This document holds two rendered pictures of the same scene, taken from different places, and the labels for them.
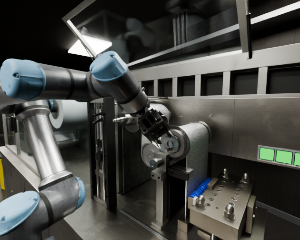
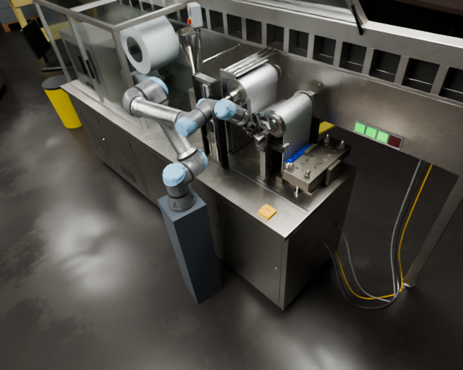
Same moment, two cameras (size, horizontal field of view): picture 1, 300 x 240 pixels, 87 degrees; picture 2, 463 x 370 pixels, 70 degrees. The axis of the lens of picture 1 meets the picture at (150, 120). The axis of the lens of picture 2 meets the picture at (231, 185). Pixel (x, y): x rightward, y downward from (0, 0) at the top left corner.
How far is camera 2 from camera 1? 109 cm
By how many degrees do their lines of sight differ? 38
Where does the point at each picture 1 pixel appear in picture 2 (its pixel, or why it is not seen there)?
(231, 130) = (336, 102)
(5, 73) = (180, 128)
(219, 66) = (333, 33)
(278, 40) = not seen: outside the picture
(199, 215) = (288, 175)
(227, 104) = (336, 75)
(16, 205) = (176, 172)
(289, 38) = not seen: outside the picture
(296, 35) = not seen: outside the picture
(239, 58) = (351, 31)
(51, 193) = (189, 163)
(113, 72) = (228, 117)
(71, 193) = (200, 162)
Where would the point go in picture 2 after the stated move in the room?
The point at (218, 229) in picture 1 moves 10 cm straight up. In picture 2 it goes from (298, 183) to (300, 168)
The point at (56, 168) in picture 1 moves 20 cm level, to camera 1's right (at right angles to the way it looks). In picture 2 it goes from (187, 146) to (225, 146)
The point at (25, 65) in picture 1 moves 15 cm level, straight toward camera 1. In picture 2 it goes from (189, 124) to (208, 143)
